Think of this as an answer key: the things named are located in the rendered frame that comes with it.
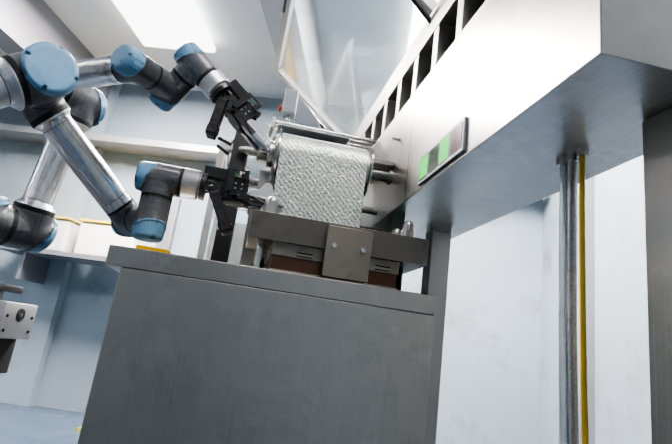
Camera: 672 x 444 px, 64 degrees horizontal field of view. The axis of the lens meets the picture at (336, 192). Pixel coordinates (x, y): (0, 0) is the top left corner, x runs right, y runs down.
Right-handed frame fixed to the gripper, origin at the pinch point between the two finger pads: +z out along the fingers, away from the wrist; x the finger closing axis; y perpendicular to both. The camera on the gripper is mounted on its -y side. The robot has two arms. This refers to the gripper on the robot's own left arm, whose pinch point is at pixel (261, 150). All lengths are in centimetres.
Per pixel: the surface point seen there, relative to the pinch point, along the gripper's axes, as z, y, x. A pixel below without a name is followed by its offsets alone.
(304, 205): 19.1, -2.3, -4.4
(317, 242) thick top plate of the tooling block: 28.8, -10.8, -24.1
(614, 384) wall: 199, 108, 153
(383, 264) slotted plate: 42.1, -2.6, -23.1
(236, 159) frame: -9.1, -0.4, 29.0
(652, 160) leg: 52, 20, -77
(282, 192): 12.9, -4.4, -4.3
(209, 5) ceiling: -157, 102, 220
